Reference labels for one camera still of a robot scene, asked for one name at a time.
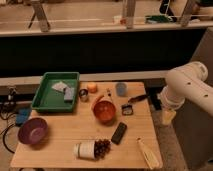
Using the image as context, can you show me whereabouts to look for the black cables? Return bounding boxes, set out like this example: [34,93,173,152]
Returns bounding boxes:
[0,101,18,154]

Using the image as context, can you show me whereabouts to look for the grey sponge block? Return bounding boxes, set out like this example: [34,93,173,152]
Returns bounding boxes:
[64,87,74,102]

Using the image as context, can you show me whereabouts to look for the white cup on side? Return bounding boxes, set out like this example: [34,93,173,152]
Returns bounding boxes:
[73,141,95,159]

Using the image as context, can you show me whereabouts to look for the yellow corn cob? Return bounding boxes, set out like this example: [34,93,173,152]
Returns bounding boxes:
[137,138,159,170]

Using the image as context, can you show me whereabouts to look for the blue box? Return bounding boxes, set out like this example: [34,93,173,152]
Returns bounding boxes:
[15,108,31,126]

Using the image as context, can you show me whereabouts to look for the black eraser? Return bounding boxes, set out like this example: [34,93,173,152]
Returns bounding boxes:
[111,122,127,145]

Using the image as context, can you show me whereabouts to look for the red bowl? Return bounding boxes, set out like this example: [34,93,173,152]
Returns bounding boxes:
[93,101,116,123]

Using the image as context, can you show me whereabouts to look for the white cloth piece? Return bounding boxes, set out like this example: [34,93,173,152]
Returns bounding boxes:
[52,81,67,92]

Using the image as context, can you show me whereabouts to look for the green plastic tray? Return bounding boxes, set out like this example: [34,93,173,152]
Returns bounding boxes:
[32,72,79,113]

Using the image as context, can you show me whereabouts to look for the brown grape bunch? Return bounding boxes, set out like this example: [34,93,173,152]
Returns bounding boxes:
[94,139,111,159]

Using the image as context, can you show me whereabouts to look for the dark brush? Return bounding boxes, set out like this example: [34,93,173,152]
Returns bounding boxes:
[128,94,148,104]

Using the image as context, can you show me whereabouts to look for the green object in background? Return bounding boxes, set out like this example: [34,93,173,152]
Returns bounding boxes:
[145,15,173,24]

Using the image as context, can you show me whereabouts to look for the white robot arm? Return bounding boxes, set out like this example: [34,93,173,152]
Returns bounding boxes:
[158,61,213,125]

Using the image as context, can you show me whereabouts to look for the purple bowl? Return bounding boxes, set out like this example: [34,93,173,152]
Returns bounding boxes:
[18,118,48,145]

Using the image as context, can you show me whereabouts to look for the small metal cup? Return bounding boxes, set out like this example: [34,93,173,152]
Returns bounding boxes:
[79,89,89,102]

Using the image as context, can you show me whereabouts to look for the orange round object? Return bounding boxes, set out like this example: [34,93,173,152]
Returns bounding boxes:
[87,82,97,93]

